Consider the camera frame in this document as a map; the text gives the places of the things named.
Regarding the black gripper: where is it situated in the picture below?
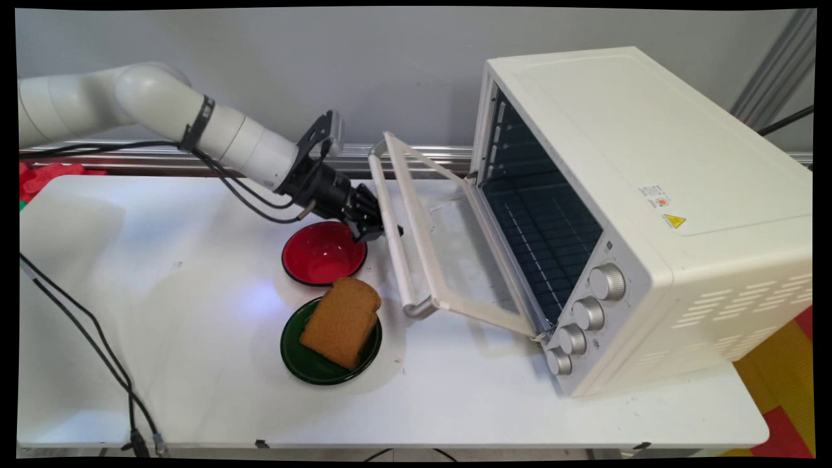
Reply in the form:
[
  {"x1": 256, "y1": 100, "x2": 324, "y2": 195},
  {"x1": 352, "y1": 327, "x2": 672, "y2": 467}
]
[{"x1": 278, "y1": 153, "x2": 404, "y2": 244}]

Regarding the white glass oven door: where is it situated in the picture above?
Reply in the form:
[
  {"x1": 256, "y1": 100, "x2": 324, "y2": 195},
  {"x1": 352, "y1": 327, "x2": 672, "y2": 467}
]
[{"x1": 368, "y1": 131, "x2": 554, "y2": 341}]

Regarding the red bowl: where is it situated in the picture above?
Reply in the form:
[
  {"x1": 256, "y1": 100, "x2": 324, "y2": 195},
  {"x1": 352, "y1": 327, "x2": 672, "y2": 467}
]
[{"x1": 281, "y1": 221, "x2": 369, "y2": 287}]

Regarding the brown bread slice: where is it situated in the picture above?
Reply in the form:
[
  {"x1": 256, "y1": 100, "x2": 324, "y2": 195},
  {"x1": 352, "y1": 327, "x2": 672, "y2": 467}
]
[{"x1": 300, "y1": 278, "x2": 383, "y2": 371}]

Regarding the dark green plate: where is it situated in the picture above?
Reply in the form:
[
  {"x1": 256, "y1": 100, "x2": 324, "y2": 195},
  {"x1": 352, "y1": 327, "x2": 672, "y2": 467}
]
[{"x1": 280, "y1": 297, "x2": 383, "y2": 386}]

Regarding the large silver oven knob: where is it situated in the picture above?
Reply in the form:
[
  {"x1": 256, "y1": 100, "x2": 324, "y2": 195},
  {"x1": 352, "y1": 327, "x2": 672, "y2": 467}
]
[{"x1": 588, "y1": 263, "x2": 627, "y2": 302}]

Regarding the white label sticker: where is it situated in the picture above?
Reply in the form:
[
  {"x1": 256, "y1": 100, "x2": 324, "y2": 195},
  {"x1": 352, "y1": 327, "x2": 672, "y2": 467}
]
[{"x1": 637, "y1": 184, "x2": 672, "y2": 209}]

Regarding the white toaster oven body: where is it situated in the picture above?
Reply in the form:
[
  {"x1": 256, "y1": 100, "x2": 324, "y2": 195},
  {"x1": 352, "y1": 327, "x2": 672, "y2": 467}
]
[{"x1": 471, "y1": 45, "x2": 813, "y2": 398}]

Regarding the red crumpled object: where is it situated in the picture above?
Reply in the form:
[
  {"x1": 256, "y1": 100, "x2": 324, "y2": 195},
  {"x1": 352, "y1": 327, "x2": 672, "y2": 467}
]
[{"x1": 19, "y1": 162, "x2": 109, "y2": 206}]

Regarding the aluminium wall rail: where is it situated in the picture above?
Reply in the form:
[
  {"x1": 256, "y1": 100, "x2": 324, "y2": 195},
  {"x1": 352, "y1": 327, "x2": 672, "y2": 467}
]
[{"x1": 19, "y1": 138, "x2": 813, "y2": 176}]

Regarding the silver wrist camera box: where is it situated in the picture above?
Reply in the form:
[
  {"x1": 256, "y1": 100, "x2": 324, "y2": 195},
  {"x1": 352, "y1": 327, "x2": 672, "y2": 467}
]
[{"x1": 297, "y1": 109, "x2": 346, "y2": 159}]

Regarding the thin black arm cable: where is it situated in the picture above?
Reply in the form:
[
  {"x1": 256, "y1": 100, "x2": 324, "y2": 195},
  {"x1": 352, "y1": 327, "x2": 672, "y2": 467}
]
[{"x1": 195, "y1": 148, "x2": 297, "y2": 211}]

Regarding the dark oven wire rack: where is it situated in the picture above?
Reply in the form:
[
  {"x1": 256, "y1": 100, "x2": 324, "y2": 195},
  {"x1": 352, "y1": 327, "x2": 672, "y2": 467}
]
[{"x1": 484, "y1": 182, "x2": 603, "y2": 322}]

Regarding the black strap on arm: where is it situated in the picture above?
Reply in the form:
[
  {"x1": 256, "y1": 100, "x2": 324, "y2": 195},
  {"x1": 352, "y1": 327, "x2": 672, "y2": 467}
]
[{"x1": 179, "y1": 95, "x2": 216, "y2": 154}]

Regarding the black cable under table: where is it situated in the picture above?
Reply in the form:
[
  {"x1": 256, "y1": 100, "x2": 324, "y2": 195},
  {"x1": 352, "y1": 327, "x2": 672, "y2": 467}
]
[{"x1": 362, "y1": 448, "x2": 460, "y2": 463}]

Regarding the black cable with plug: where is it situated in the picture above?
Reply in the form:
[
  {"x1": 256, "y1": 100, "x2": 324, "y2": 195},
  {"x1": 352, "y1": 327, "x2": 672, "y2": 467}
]
[{"x1": 31, "y1": 278, "x2": 170, "y2": 457}]

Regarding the black cable across table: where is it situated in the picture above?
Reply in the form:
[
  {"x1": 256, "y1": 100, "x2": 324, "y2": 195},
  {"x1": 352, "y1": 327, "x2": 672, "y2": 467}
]
[{"x1": 19, "y1": 252, "x2": 147, "y2": 457}]

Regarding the black cable at post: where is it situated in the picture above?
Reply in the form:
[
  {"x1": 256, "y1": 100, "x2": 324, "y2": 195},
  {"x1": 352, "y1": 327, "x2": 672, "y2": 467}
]
[{"x1": 756, "y1": 104, "x2": 814, "y2": 137}]

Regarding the aluminium frame post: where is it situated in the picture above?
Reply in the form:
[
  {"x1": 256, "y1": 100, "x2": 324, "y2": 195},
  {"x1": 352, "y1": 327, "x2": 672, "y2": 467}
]
[{"x1": 729, "y1": 9, "x2": 817, "y2": 131}]

